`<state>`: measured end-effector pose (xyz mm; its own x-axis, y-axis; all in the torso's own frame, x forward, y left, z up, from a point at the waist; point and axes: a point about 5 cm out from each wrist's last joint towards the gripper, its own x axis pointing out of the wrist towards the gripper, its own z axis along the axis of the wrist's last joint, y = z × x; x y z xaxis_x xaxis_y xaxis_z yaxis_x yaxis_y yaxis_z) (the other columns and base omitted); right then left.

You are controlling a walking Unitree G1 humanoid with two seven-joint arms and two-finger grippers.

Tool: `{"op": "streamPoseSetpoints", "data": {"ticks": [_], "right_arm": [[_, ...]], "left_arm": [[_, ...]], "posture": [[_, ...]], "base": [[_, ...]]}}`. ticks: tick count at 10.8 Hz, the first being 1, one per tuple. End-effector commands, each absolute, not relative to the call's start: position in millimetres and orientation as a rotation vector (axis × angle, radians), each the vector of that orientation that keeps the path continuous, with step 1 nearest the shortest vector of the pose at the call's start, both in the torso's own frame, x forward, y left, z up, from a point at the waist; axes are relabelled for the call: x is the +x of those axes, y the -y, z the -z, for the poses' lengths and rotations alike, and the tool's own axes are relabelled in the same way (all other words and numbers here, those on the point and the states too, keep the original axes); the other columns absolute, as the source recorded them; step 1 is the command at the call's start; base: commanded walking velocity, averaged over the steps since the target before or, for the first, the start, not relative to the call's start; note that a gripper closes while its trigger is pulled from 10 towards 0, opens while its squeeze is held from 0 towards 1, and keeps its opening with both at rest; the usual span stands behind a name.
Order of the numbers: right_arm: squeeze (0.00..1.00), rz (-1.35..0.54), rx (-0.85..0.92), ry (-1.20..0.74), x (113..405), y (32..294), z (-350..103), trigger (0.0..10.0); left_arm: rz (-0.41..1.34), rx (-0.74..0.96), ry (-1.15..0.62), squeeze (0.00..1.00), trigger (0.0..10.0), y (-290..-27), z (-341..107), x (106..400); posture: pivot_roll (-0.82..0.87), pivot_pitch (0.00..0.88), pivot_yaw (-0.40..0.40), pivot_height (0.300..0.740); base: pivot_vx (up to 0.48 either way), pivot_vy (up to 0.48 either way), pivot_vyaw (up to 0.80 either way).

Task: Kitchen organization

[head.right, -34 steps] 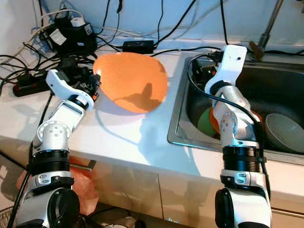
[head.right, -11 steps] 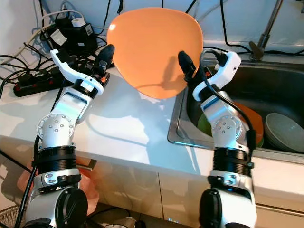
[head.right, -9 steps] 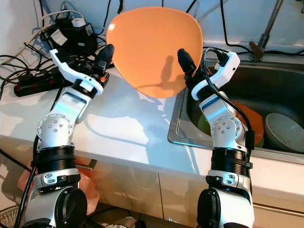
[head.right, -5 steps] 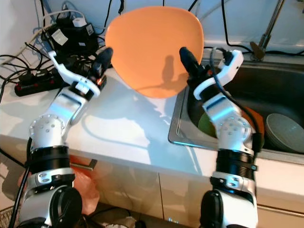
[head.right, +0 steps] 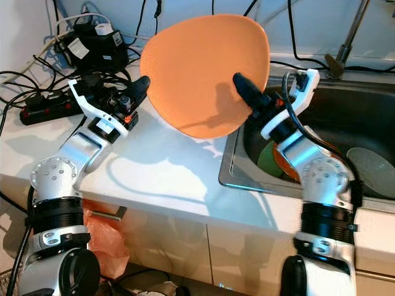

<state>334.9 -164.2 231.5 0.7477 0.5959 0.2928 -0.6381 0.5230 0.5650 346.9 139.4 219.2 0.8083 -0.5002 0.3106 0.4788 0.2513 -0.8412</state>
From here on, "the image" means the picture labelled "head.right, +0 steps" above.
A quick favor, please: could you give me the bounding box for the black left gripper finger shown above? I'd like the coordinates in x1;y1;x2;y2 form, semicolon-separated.
127;75;152;115

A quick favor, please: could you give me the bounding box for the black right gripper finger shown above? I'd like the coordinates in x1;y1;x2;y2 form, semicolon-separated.
233;72;269;115

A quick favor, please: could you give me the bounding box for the orange plastic plate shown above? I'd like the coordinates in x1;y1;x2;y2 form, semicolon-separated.
139;14;271;139

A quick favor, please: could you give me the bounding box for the white kitchen cabinet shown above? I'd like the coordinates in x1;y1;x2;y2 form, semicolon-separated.
130;210;395;296

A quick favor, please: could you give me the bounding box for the green plate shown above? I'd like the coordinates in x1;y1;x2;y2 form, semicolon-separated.
256;141;285;176

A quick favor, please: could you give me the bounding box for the black charger block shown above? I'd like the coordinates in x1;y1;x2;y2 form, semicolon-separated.
59;23;130;72

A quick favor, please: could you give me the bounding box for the white plug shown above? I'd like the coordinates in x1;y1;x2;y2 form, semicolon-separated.
93;23;113;36

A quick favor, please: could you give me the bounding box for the stainless steel sink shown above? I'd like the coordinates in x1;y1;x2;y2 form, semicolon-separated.
218;71;395;213

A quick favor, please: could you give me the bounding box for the black power strip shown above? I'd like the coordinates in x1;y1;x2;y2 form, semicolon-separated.
20;83;99;126

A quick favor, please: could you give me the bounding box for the dark metal faucet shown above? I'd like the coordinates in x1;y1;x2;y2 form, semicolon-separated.
324;0;371;80

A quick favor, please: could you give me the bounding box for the grey bowl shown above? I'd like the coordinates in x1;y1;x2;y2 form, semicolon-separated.
346;146;395;199

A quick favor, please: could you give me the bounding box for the orange plastic bag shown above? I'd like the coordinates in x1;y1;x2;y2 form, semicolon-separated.
80;199;131;281

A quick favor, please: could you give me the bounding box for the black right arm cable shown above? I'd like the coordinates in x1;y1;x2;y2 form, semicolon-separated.
281;71;365;186

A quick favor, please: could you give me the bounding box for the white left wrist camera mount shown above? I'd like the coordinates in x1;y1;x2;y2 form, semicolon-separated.
68;78;139;144

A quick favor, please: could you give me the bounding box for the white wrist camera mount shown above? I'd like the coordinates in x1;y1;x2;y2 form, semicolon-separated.
68;78;139;144
260;68;320;139

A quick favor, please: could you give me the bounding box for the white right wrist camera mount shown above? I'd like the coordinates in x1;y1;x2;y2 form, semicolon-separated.
260;68;320;139

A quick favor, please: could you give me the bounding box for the thin black cable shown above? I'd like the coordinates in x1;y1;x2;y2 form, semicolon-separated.
285;0;328;70

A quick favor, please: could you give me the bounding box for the metal cabinet handle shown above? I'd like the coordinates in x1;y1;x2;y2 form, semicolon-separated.
86;207;125;221

